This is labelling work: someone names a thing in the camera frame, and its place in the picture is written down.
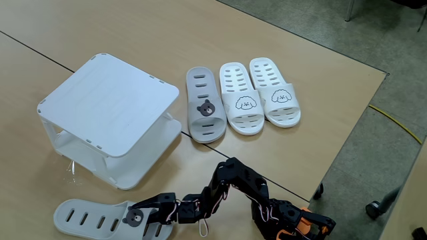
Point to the grey bear slipper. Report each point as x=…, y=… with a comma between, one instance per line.
x=93, y=208
x=217, y=116

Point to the white dog slipper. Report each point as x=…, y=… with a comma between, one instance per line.
x=287, y=105
x=255, y=110

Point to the white two-shelf shoe rack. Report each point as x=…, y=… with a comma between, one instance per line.
x=110, y=103

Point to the black table castor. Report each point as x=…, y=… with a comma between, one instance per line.
x=319, y=191

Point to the black chair castor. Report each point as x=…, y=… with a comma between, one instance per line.
x=373, y=210

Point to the black object on floor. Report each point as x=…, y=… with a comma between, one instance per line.
x=419, y=234

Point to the grey metal chair leg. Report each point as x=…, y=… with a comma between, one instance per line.
x=349, y=11

